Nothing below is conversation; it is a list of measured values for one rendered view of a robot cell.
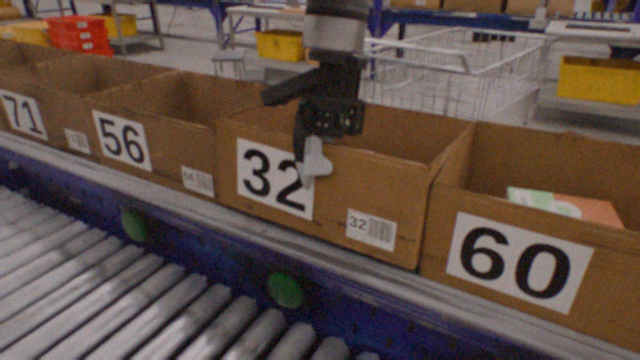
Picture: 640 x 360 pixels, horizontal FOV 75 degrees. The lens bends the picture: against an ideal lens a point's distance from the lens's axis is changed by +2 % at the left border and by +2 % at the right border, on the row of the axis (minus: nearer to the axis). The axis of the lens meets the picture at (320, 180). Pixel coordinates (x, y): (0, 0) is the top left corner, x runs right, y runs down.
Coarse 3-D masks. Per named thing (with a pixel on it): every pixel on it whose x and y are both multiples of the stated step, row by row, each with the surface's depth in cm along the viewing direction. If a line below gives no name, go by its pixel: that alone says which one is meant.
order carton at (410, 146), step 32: (224, 128) 73; (256, 128) 69; (288, 128) 94; (384, 128) 88; (416, 128) 85; (448, 128) 82; (224, 160) 75; (352, 160) 61; (384, 160) 59; (416, 160) 87; (224, 192) 78; (320, 192) 66; (352, 192) 63; (384, 192) 60; (416, 192) 58; (288, 224) 73; (320, 224) 69; (416, 224) 60; (384, 256) 64; (416, 256) 62
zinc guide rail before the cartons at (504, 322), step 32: (64, 160) 100; (128, 192) 87; (160, 192) 86; (224, 224) 76; (256, 224) 76; (320, 256) 68; (352, 256) 68; (384, 288) 62; (416, 288) 61; (448, 288) 62; (480, 320) 56; (512, 320) 56; (544, 320) 56; (544, 352) 53; (576, 352) 52; (608, 352) 52
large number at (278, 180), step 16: (240, 144) 72; (256, 144) 70; (240, 160) 73; (256, 160) 71; (272, 160) 69; (288, 160) 67; (240, 176) 74; (256, 176) 72; (272, 176) 70; (288, 176) 68; (240, 192) 76; (256, 192) 73; (272, 192) 72; (288, 192) 70; (304, 192) 68; (288, 208) 71; (304, 208) 69
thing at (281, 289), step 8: (272, 280) 72; (280, 280) 71; (288, 280) 70; (272, 288) 72; (280, 288) 71; (288, 288) 70; (296, 288) 70; (272, 296) 74; (280, 296) 72; (288, 296) 71; (296, 296) 70; (288, 304) 72; (296, 304) 71
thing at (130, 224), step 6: (126, 216) 88; (132, 216) 87; (138, 216) 87; (126, 222) 88; (132, 222) 87; (138, 222) 87; (126, 228) 90; (132, 228) 88; (138, 228) 87; (144, 228) 87; (132, 234) 89; (138, 234) 88; (144, 234) 88; (138, 240) 89
